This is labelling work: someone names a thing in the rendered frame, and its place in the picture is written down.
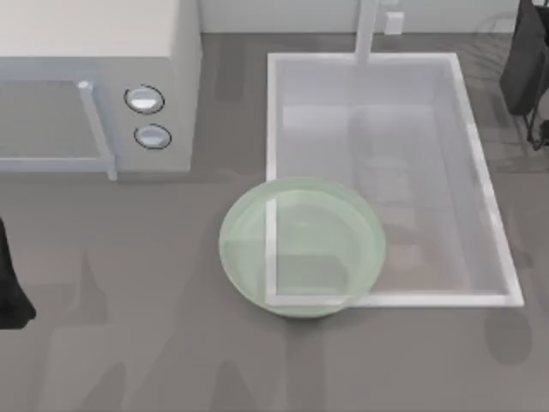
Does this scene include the pale green bowl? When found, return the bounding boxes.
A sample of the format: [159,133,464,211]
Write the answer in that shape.
[218,177,387,321]

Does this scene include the small microwave knob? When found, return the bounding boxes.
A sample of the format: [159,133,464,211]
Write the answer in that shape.
[133,123,173,152]

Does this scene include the white sink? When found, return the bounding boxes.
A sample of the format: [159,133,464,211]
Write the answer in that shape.
[265,51,526,308]

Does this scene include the large microwave knob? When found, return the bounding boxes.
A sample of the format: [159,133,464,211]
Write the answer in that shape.
[123,83,166,116]

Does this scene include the pale microwave oven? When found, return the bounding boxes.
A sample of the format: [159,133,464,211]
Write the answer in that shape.
[0,0,203,175]

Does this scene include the tall white tap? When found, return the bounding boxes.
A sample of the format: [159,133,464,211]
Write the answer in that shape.
[353,0,382,66]

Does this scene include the microwave oven door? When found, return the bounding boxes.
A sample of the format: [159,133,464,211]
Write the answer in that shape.
[0,79,118,181]

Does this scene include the white wall socket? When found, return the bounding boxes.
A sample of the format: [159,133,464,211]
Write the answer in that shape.
[385,11,405,36]

